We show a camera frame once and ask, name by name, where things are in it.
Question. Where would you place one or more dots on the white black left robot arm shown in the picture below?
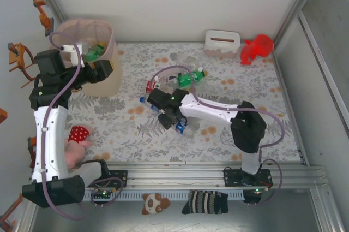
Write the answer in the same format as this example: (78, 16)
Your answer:
(49, 144)

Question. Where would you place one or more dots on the black white striped sock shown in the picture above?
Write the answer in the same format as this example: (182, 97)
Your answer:
(204, 202)

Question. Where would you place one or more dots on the orange claw wall model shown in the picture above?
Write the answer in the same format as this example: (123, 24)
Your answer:
(19, 60)

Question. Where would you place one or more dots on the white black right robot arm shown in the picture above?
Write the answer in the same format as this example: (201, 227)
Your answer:
(212, 109)

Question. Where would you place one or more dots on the brown white panda plush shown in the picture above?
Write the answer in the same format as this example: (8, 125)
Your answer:
(152, 204)

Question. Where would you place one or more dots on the pink plush with dotted dress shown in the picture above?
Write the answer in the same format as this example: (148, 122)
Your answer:
(79, 133)

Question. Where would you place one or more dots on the clear bottle with grape label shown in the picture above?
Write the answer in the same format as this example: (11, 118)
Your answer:
(170, 78)

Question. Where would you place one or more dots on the orange block wall model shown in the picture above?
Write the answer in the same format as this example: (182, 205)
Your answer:
(2, 115)

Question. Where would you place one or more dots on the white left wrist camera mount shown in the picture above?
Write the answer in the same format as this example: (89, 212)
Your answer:
(73, 52)

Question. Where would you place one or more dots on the red label bottle red cap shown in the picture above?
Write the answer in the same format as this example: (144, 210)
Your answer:
(150, 86)

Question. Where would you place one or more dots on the green bottle with yellow cap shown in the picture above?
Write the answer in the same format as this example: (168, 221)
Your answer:
(188, 78)
(94, 53)

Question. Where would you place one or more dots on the red plastic toy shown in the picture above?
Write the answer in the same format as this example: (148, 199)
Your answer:
(259, 46)

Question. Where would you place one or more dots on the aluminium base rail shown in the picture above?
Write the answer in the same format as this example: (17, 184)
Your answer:
(177, 180)

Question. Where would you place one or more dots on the aluminium right frame post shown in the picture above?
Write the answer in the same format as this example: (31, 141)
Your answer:
(300, 5)

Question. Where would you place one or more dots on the beige bin with pink liner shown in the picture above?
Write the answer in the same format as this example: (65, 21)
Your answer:
(106, 84)

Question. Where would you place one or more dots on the crushed clear bottle white cap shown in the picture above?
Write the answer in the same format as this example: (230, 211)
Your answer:
(191, 65)

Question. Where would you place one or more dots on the clear bottle dark blue label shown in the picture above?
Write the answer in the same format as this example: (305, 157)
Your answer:
(188, 131)
(142, 100)

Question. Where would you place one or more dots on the white pink tissue box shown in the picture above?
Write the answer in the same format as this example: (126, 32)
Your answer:
(222, 47)

